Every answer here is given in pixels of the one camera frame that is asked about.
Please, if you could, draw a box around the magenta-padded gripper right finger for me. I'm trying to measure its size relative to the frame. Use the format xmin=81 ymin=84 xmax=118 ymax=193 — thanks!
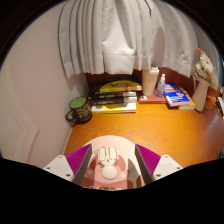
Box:
xmin=134 ymin=144 xmax=184 ymax=185

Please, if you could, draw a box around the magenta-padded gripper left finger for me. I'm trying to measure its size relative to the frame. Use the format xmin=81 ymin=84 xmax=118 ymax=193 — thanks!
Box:
xmin=43 ymin=143 xmax=94 ymax=187

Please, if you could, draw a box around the white rabbit-shaped computer mouse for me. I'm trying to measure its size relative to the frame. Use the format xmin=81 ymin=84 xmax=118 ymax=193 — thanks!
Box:
xmin=97 ymin=145 xmax=120 ymax=181

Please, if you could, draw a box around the dark mug with green inside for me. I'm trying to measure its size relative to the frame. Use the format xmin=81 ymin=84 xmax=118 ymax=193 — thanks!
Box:
xmin=65 ymin=96 xmax=93 ymax=125

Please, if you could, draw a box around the red-brown flat book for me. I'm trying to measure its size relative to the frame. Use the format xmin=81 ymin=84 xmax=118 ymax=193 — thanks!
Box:
xmin=137 ymin=92 xmax=168 ymax=105

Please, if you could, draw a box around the yellow and white book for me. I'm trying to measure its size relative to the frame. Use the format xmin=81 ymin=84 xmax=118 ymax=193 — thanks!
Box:
xmin=90 ymin=102 xmax=137 ymax=115

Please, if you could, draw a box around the blue book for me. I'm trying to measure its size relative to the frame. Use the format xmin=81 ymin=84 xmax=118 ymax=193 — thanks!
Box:
xmin=162 ymin=82 xmax=191 ymax=108

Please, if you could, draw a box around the small clear spray bottle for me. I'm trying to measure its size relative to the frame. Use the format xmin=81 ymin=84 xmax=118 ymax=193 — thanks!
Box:
xmin=155 ymin=73 xmax=167 ymax=99

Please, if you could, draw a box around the orange book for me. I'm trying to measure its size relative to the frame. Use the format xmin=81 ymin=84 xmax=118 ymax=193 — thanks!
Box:
xmin=179 ymin=85 xmax=197 ymax=107

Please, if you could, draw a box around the cream tumbler bottle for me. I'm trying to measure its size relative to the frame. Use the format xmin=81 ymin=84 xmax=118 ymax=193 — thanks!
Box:
xmin=141 ymin=65 xmax=160 ymax=97

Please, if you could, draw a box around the yellow and black book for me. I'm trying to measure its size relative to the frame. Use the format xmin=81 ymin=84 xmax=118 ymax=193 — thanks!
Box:
xmin=95 ymin=77 xmax=143 ymax=95

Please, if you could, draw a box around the white ceramic vase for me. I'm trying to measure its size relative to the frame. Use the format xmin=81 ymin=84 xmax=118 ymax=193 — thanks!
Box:
xmin=191 ymin=72 xmax=212 ymax=112

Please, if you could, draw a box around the white curtain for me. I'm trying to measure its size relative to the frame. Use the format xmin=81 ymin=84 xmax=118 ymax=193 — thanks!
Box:
xmin=58 ymin=0 xmax=221 ymax=80

